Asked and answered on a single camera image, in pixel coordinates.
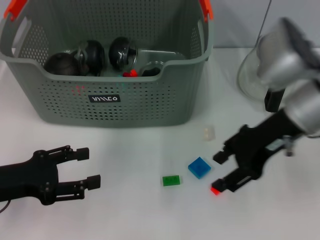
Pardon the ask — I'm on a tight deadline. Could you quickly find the orange bin handle clip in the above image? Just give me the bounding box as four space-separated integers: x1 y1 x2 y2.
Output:
199 0 214 23
3 0 27 20

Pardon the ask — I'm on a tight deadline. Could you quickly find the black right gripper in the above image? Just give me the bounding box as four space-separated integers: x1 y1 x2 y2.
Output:
211 107 302 195

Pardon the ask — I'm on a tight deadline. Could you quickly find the green toy brick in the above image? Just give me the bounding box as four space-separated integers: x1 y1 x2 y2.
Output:
161 174 181 187

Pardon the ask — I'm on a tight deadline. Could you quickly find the dark clay teapot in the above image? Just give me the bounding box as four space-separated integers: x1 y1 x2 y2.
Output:
44 51 81 76

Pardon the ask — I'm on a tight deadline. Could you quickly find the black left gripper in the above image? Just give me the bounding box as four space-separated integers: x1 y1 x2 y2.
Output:
0 144 102 206

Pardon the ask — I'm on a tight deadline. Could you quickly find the thin grey background cable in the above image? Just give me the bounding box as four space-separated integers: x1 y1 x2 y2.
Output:
258 0 273 38

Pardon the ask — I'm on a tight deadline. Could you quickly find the glass teacup black holder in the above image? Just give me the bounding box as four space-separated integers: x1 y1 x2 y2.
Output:
138 60 166 77
74 39 106 77
108 36 139 73

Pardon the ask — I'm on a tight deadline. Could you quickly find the glass pitcher black lid handle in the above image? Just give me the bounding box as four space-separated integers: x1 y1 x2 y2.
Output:
236 46 286 113

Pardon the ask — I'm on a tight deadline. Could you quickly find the blue square toy plate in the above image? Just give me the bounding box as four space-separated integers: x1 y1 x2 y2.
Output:
187 156 212 180

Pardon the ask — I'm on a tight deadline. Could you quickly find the white toy brick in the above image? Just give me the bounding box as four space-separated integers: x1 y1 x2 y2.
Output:
201 124 216 142

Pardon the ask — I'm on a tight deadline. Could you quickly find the grey perforated plastic storage bin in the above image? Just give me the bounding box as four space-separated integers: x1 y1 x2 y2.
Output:
0 0 215 129

